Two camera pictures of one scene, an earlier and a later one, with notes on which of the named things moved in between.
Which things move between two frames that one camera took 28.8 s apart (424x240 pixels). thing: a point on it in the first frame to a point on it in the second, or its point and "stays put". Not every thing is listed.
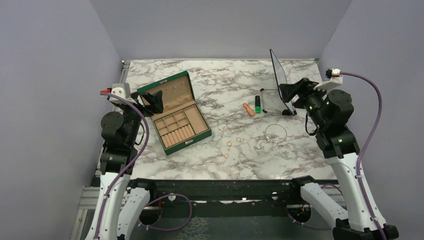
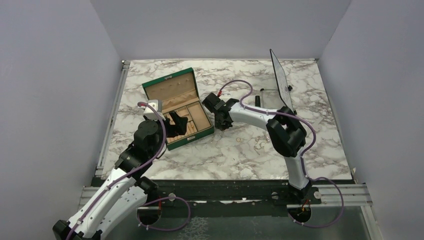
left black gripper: (155, 106) to (180, 127)
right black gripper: (306, 86) to (218, 125)
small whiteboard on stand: (281, 79) stays put
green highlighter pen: (257, 104) stays put
